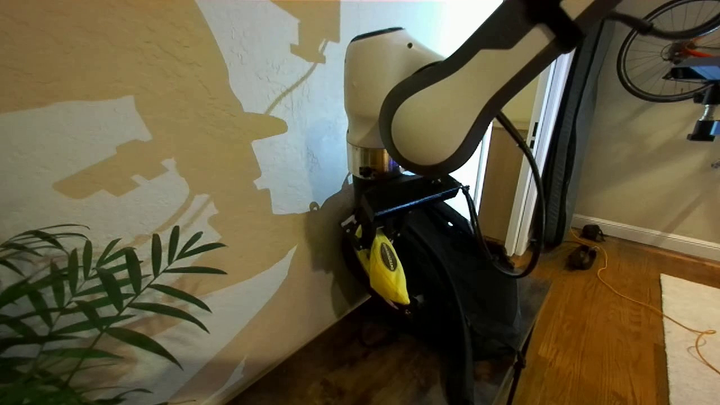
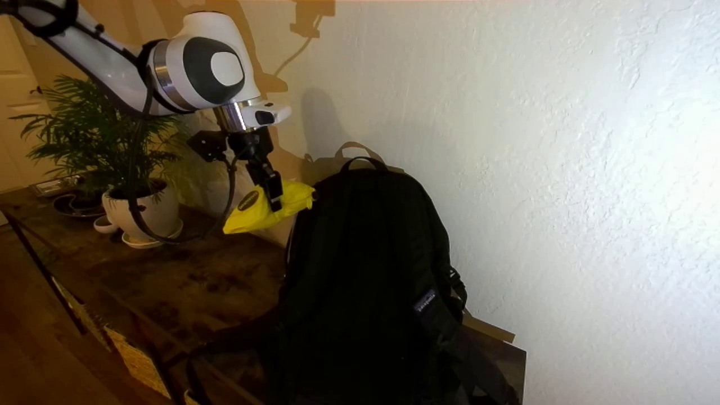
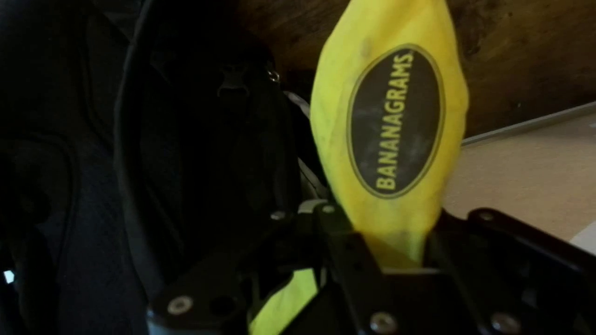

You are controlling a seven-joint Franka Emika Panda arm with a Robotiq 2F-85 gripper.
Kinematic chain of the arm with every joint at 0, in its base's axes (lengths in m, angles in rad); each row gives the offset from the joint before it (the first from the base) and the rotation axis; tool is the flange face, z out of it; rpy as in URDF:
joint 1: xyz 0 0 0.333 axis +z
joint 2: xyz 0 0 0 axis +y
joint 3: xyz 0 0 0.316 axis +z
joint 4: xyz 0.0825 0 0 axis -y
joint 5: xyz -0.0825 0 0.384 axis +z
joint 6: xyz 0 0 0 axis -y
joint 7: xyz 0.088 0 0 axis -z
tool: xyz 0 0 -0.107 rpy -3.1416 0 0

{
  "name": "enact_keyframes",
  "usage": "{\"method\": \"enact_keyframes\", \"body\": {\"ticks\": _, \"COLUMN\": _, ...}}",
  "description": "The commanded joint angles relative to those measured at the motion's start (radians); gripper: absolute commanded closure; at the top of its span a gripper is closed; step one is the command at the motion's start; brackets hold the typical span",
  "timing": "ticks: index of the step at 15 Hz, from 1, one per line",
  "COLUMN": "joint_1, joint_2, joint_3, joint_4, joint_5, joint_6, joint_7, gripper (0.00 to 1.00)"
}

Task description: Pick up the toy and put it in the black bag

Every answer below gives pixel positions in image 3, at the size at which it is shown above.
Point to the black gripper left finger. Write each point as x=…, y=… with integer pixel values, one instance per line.
x=216, y=290

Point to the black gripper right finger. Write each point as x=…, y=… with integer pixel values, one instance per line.
x=514, y=279

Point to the yellow banana pouch toy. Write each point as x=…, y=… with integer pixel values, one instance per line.
x=391, y=123

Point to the black backpack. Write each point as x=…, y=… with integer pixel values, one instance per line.
x=122, y=173

